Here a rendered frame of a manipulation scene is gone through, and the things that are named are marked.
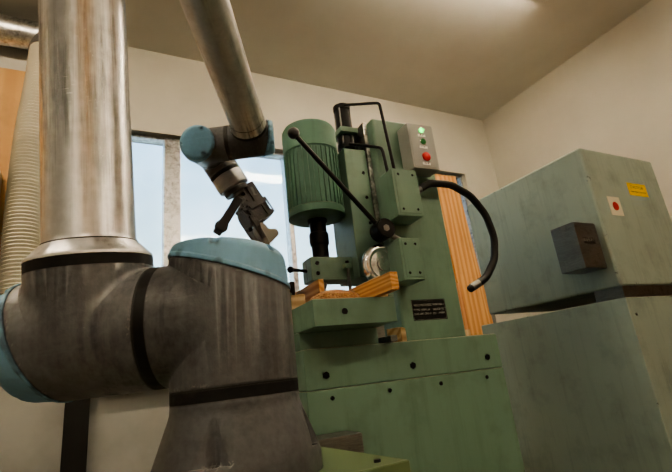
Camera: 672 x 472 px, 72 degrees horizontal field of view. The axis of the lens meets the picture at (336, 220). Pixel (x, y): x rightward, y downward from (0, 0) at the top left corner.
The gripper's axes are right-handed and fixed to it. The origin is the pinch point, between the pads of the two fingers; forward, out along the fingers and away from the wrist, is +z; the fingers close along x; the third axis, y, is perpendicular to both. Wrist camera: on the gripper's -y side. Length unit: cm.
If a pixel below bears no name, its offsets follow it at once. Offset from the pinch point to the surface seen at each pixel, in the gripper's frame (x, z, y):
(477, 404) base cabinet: -19, 63, 18
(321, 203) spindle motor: -5.0, -3.8, 20.4
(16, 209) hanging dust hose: 109, -82, -43
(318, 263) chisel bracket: -0.4, 10.4, 11.2
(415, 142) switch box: -14, -5, 57
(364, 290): -22.5, 21.9, 6.5
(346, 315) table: -26.7, 23.5, -3.3
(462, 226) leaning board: 126, 44, 188
